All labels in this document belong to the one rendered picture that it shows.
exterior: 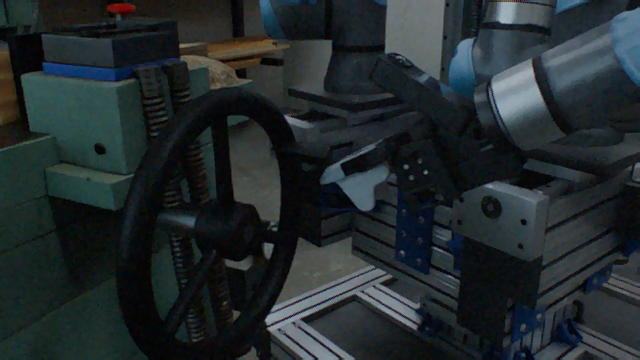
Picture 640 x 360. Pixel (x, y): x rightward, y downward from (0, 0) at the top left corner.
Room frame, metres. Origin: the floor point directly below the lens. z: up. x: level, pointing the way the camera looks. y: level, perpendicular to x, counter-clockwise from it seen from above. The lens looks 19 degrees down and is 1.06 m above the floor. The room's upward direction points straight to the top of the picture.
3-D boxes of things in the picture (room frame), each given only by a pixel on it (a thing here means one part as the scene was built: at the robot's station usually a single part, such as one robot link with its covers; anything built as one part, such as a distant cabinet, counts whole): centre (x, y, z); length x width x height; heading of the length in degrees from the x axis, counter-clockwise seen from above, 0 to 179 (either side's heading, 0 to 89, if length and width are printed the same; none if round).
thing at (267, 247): (0.83, 0.09, 0.65); 0.06 x 0.04 x 0.08; 153
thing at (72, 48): (0.63, 0.22, 0.99); 0.13 x 0.11 x 0.06; 153
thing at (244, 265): (0.86, 0.16, 0.58); 0.12 x 0.08 x 0.08; 63
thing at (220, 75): (0.89, 0.20, 0.92); 0.14 x 0.09 x 0.04; 63
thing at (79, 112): (0.62, 0.22, 0.92); 0.15 x 0.13 x 0.09; 153
